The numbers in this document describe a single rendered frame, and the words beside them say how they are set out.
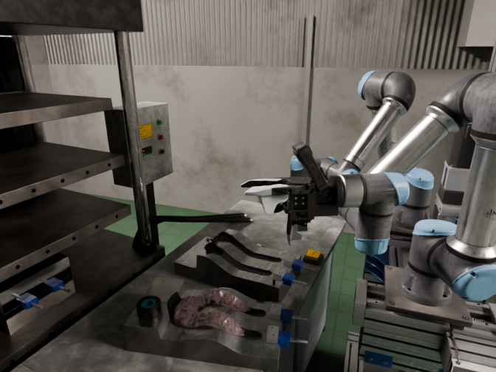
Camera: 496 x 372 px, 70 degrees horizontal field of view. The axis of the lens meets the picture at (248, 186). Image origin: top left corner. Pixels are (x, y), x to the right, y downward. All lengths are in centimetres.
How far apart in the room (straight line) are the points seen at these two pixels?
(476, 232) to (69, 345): 127
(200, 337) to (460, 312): 77
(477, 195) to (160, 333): 97
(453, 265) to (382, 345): 41
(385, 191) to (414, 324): 55
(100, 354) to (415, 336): 100
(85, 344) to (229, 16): 300
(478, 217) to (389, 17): 260
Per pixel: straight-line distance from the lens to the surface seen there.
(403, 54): 339
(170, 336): 126
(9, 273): 151
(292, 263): 152
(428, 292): 118
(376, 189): 80
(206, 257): 150
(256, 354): 120
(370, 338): 129
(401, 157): 96
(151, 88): 407
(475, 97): 94
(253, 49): 356
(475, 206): 97
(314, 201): 76
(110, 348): 138
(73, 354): 140
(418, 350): 131
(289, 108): 349
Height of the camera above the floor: 173
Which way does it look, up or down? 21 degrees down
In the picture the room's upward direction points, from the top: straight up
